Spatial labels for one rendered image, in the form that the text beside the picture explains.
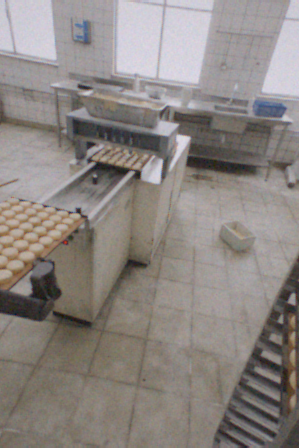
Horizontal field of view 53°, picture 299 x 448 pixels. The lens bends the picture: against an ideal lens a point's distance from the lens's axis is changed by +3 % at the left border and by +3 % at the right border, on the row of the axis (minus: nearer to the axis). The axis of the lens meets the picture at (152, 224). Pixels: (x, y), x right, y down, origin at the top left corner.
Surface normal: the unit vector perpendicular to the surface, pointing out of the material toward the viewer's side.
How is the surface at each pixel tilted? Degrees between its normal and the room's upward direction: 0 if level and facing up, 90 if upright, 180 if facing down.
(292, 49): 90
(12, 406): 0
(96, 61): 90
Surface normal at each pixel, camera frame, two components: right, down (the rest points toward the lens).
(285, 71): -0.15, 0.53
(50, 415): 0.11, -0.83
